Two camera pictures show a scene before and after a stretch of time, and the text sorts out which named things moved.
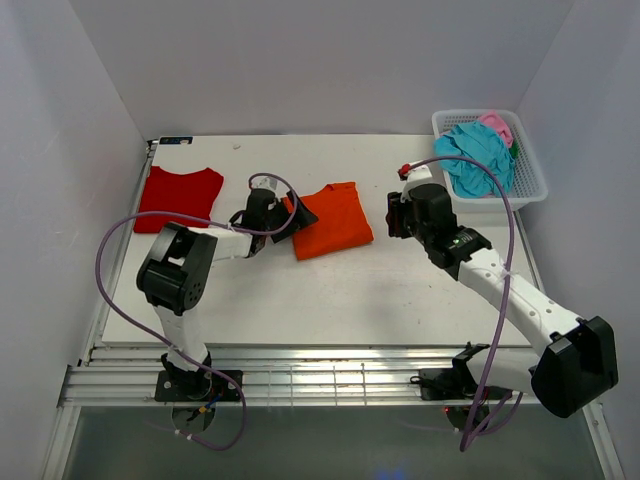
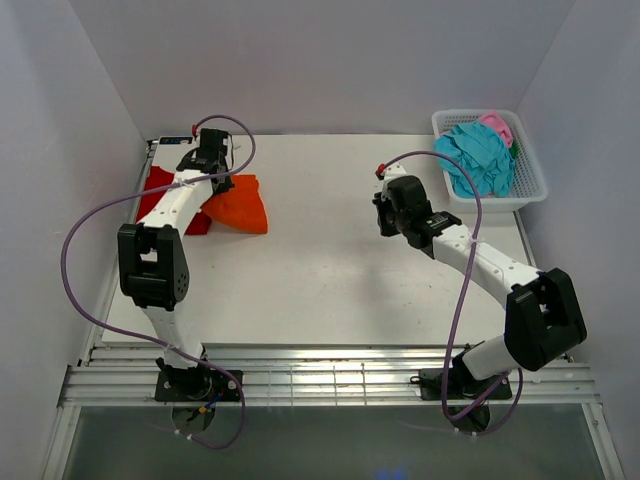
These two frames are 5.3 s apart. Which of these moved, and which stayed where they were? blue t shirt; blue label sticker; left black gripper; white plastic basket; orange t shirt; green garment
Moved: orange t shirt; left black gripper
Stayed: blue label sticker; green garment; white plastic basket; blue t shirt
